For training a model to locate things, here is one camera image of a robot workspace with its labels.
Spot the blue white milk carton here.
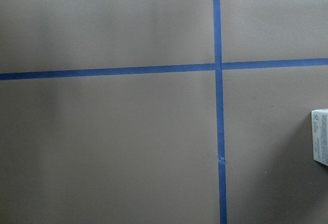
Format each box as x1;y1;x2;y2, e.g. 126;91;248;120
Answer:
311;109;328;166

